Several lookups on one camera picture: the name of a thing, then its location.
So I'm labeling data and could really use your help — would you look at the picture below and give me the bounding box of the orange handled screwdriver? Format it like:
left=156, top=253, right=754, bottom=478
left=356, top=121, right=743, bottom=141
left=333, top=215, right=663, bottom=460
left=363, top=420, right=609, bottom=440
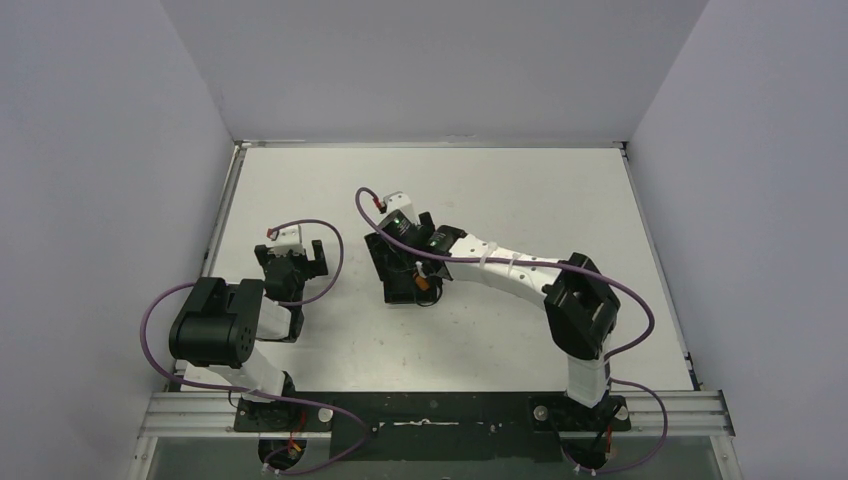
left=413, top=261, right=431, bottom=291

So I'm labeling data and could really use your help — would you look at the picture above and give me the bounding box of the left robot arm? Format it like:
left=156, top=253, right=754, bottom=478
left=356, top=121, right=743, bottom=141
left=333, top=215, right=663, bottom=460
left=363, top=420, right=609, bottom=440
left=169, top=240, right=328, bottom=431

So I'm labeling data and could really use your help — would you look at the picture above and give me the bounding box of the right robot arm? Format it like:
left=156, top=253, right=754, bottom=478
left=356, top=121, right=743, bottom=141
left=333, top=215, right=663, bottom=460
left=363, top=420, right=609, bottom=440
left=364, top=210, right=621, bottom=429

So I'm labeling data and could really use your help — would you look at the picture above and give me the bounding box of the black plastic bin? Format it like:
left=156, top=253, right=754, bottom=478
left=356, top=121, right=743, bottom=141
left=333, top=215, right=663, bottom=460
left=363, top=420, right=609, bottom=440
left=364, top=232, right=443, bottom=307

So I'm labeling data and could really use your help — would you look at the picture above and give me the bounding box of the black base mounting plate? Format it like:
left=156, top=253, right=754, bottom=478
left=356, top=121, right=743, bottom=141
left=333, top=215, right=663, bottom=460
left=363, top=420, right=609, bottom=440
left=233, top=392, right=631, bottom=467

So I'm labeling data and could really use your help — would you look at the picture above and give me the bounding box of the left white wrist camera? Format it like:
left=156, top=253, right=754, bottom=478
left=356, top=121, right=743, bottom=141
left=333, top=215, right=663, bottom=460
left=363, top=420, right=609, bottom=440
left=267, top=224, right=305, bottom=257

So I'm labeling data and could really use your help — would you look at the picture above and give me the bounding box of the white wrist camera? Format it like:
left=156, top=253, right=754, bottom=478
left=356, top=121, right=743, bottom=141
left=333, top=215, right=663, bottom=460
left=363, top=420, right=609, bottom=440
left=380, top=191, right=419, bottom=224
left=267, top=224, right=305, bottom=257

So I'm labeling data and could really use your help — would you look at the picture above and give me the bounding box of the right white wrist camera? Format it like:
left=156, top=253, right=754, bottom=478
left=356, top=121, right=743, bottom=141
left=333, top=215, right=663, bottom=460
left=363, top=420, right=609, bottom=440
left=380, top=191, right=419, bottom=224

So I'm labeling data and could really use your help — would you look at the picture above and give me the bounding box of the aluminium front rail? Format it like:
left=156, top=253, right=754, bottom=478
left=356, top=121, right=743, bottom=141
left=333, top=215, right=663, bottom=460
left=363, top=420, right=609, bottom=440
left=140, top=390, right=736, bottom=438

